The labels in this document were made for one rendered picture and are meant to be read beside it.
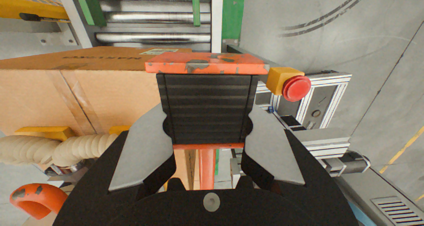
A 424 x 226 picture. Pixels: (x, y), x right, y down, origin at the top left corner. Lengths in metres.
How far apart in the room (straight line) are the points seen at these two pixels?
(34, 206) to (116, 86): 0.22
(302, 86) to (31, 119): 0.62
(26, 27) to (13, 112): 1.17
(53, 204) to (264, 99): 1.35
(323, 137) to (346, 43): 1.33
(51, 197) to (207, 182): 0.24
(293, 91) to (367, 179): 0.77
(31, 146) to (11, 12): 0.61
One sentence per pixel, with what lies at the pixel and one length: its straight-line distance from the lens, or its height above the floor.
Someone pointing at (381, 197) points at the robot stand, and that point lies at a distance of 1.04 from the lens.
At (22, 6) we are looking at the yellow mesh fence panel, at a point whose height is 0.71.
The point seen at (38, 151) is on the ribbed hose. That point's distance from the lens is 0.36.
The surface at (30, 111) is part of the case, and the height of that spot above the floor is 1.09.
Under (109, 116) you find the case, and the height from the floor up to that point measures 1.09.
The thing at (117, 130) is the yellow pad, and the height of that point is 1.10.
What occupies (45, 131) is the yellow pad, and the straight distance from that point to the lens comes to 0.45.
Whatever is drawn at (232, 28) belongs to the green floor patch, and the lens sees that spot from 1.35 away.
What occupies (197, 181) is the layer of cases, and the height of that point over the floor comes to 0.54.
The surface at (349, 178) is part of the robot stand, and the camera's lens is 1.03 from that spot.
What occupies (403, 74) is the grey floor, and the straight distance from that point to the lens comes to 2.66.
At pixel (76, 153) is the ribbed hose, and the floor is 1.17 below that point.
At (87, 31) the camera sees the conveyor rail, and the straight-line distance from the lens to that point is 0.93.
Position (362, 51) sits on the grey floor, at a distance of 2.09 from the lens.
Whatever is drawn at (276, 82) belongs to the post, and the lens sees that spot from 0.41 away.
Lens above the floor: 1.33
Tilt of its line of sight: 59 degrees down
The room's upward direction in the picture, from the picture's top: 174 degrees clockwise
